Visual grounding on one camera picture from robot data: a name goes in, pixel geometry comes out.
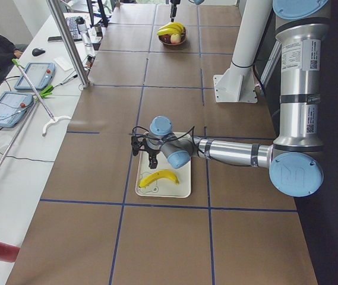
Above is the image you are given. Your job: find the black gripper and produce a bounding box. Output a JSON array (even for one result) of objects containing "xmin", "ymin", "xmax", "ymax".
[
  {"xmin": 170, "ymin": 0, "xmax": 181, "ymax": 22},
  {"xmin": 131, "ymin": 133, "xmax": 163, "ymax": 169}
]

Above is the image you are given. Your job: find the yellow banana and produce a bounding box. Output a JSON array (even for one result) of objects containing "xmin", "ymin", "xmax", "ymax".
[
  {"xmin": 138, "ymin": 170, "xmax": 179, "ymax": 188},
  {"xmin": 157, "ymin": 22, "xmax": 185, "ymax": 36}
]

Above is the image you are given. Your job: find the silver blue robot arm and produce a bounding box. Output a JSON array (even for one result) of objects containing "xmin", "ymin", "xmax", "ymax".
[
  {"xmin": 131, "ymin": 1, "xmax": 331, "ymax": 197},
  {"xmin": 169, "ymin": 0, "xmax": 204, "ymax": 22}
]

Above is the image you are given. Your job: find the brown wicker basket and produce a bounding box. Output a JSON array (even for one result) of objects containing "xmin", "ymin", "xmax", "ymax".
[{"xmin": 158, "ymin": 28, "xmax": 187, "ymax": 46}]

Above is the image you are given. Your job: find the white bear tray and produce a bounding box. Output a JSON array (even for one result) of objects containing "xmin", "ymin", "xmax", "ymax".
[{"xmin": 135, "ymin": 132, "xmax": 194, "ymax": 198}]

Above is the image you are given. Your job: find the red yellow apple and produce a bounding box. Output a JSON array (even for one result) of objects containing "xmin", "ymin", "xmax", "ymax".
[{"xmin": 170, "ymin": 34, "xmax": 182, "ymax": 45}]

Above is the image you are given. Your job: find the dark purple fruit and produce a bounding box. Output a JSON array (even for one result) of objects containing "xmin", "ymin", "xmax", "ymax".
[{"xmin": 159, "ymin": 34, "xmax": 171, "ymax": 44}]

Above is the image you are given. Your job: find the metal cup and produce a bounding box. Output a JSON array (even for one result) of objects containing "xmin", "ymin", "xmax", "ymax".
[{"xmin": 94, "ymin": 24, "xmax": 102, "ymax": 36}]

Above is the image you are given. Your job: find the clear water bottle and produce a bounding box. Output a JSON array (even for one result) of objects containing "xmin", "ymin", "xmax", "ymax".
[{"xmin": 76, "ymin": 17, "xmax": 93, "ymax": 48}]

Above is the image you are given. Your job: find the black keyboard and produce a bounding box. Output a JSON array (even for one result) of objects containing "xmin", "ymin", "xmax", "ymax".
[{"xmin": 66, "ymin": 17, "xmax": 81, "ymax": 42}]

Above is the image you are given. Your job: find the black smartphone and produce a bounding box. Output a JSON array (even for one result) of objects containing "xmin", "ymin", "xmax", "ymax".
[{"xmin": 48, "ymin": 36, "xmax": 62, "ymax": 42}]

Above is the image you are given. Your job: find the blue teach pendant far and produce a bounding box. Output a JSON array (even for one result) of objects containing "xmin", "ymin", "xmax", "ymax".
[{"xmin": 14, "ymin": 62, "xmax": 56, "ymax": 91}]

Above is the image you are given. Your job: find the blue teach pendant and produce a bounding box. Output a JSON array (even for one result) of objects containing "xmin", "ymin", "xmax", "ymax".
[
  {"xmin": 14, "ymin": 62, "xmax": 56, "ymax": 91},
  {"xmin": 0, "ymin": 91, "xmax": 34, "ymax": 128}
]

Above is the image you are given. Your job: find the black computer mouse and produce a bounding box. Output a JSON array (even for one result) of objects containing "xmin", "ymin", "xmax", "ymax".
[{"xmin": 31, "ymin": 48, "xmax": 46, "ymax": 56}]

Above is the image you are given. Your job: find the blue teach pendant near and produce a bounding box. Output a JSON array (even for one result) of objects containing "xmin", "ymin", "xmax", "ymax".
[{"xmin": 0, "ymin": 91, "xmax": 34, "ymax": 128}]

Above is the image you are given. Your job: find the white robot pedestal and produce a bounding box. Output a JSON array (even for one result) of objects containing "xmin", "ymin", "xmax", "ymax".
[{"xmin": 213, "ymin": 0, "xmax": 273, "ymax": 103}]

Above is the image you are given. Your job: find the green handled reacher grabber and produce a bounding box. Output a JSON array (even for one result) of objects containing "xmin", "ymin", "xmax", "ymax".
[{"xmin": 12, "ymin": 59, "xmax": 71, "ymax": 137}]

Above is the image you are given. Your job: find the aluminium frame post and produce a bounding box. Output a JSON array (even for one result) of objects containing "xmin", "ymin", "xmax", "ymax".
[{"xmin": 46, "ymin": 0, "xmax": 90, "ymax": 89}]

